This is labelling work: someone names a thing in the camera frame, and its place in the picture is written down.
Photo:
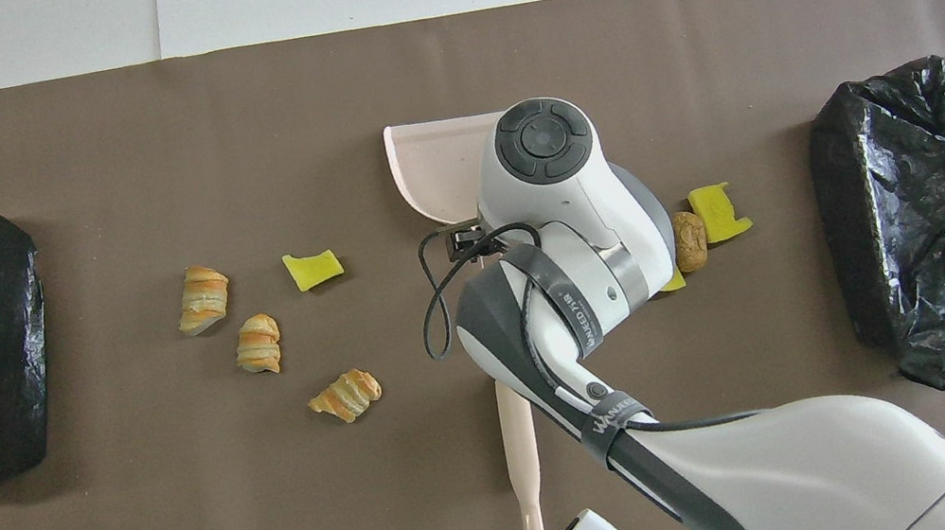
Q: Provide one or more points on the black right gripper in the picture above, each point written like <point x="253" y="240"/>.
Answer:
<point x="466" y="242"/>

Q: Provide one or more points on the beige plastic dustpan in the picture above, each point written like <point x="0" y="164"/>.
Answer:
<point x="437" y="165"/>

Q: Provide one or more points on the yellow sponge green backing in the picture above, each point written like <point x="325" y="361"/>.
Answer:
<point x="313" y="270"/>

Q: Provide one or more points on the striped croissant piece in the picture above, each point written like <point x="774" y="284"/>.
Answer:
<point x="203" y="299"/>
<point x="259" y="344"/>
<point x="346" y="396"/>

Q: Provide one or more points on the wedge yellow sponge piece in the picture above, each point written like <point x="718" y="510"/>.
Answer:
<point x="675" y="281"/>

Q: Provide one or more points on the notched yellow sponge piece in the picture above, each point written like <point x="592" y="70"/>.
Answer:
<point x="716" y="210"/>

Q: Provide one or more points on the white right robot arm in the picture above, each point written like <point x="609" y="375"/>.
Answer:
<point x="803" y="459"/>

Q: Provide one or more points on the brown paper table mat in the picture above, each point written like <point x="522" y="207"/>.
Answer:
<point x="122" y="122"/>

